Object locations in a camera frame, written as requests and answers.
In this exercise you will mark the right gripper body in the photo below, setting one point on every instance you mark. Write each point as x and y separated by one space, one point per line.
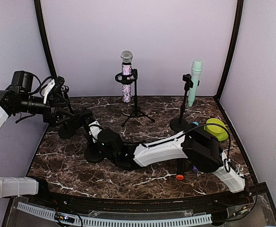
93 136

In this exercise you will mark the black tripod shock-mount stand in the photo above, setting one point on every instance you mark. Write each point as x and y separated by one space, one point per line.
128 80

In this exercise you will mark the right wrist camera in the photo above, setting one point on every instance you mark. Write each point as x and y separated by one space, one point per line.
91 126

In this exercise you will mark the green circuit board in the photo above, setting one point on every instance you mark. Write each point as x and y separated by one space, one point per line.
63 218

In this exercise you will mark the black round-base stand clamp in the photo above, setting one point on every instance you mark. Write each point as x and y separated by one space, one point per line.
92 153

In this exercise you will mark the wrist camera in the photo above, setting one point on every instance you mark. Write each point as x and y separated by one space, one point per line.
52 87
91 126

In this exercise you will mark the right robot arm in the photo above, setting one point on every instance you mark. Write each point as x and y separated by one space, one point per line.
194 143

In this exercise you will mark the right black frame post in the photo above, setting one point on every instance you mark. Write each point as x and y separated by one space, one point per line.
231 50

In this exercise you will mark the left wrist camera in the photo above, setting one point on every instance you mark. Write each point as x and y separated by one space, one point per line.
52 87

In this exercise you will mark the left black frame post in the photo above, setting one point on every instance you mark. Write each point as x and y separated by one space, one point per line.
44 38

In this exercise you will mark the black round-base stand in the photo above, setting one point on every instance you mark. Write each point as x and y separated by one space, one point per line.
70 126
65 90
180 124

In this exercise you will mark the silver glitter microphone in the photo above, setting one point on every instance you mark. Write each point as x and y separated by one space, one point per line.
126 57

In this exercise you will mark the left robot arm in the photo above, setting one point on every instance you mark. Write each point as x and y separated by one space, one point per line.
19 98

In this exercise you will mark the lime green bowl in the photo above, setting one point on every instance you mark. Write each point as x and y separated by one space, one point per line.
216 128

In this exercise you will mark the black frame post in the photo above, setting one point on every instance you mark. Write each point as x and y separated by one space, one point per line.
231 50
44 38

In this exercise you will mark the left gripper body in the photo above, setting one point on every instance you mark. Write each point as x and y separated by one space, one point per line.
48 116

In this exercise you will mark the mint green microphone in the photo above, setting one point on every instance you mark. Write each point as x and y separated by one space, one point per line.
196 70

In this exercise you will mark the white slotted cable duct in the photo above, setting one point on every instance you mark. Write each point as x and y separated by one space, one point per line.
113 219

